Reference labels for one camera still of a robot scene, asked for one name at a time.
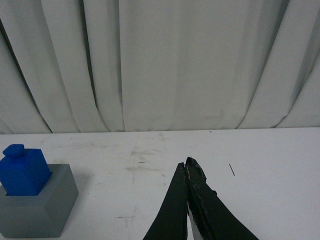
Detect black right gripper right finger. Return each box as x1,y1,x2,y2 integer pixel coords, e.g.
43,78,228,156
184,157,257,240

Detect gray square base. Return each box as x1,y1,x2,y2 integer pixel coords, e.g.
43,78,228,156
0,164,79,238

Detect blue block with knob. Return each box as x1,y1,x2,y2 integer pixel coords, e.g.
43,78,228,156
0,144,52,196

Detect white curtain backdrop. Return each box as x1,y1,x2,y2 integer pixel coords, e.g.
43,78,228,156
0,0,320,134

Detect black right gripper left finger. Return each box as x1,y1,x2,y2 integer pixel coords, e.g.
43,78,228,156
144,162,188,240

